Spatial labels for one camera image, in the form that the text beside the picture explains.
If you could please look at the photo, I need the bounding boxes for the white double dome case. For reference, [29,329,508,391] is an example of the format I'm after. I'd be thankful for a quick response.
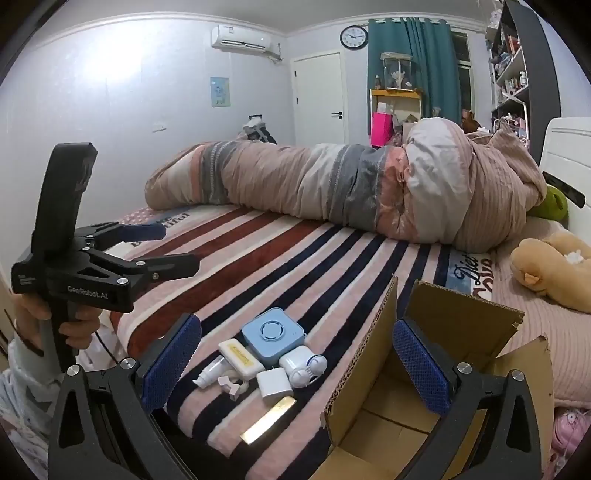
[279,345,328,389]

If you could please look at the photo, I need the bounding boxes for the rolled pink grey duvet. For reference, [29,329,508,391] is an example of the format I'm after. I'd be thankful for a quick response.
[144,117,547,253]

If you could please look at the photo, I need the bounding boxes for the striped plush blanket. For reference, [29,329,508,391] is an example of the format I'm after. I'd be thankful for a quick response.
[105,206,494,479]

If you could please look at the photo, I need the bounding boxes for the pink plush toy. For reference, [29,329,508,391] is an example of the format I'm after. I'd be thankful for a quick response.
[552,409,590,457]

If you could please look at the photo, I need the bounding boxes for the person's left hand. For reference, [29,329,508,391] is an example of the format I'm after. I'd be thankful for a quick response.
[12,294,102,353]

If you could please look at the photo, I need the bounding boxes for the magenta pink bag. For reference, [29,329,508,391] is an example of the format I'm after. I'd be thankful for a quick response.
[370,112,394,148]

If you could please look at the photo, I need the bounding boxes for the black white bookshelf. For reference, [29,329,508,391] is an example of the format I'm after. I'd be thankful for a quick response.
[488,1,561,162]

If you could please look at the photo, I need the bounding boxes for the glass display case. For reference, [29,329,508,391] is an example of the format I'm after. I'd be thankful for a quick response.
[381,52,415,91]

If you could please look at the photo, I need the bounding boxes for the white small tube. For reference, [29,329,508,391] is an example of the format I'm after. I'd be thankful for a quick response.
[192,355,231,389]

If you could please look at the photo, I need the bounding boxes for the white square charger box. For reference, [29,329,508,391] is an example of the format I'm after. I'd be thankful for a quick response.
[256,368,293,402]

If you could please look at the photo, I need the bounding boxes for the light blue square speaker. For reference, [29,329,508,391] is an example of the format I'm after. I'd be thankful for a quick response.
[242,307,305,367]

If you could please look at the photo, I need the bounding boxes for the white bed headboard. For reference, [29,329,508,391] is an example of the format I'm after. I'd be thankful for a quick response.
[540,117,591,243]

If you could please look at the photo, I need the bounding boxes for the brown cardboard box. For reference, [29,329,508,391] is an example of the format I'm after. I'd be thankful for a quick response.
[315,281,554,479]

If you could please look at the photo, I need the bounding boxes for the small pink white clip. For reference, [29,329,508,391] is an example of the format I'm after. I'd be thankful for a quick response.
[217,376,249,401]

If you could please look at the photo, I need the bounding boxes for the white wall air conditioner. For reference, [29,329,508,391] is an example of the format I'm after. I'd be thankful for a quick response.
[211,24,283,61]

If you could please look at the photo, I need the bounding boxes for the teal curtain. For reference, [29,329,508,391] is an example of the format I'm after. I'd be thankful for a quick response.
[367,17,462,123]

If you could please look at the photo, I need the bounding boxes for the green plush toy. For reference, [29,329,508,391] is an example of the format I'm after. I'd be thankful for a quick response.
[528,185,568,222]

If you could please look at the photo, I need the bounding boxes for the yellow shelf rack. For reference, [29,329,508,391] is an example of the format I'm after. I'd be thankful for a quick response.
[369,89,423,146]

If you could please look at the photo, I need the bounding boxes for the white fleece sleeve forearm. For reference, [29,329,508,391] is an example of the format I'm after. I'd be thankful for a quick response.
[1,337,64,440]

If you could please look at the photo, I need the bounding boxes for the white door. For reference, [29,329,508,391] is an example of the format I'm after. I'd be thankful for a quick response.
[291,52,348,147]

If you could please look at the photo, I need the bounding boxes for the tan plush bear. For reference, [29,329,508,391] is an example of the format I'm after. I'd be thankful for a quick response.
[510,230,590,313]

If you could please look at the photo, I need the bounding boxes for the blue wall poster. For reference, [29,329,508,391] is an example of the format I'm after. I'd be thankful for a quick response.
[211,77,231,108]

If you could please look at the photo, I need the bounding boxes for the pink ribbed bed sheet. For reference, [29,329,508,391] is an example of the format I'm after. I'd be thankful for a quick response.
[489,216,591,411]

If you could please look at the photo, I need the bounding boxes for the round black wall clock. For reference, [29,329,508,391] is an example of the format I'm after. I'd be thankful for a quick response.
[339,25,369,50]

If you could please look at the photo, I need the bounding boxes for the gold rectangular bar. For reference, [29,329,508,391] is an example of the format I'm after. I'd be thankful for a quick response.
[240,396,297,445]

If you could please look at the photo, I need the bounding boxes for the white yellow flat case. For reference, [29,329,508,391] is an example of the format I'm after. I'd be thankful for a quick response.
[218,338,266,381]

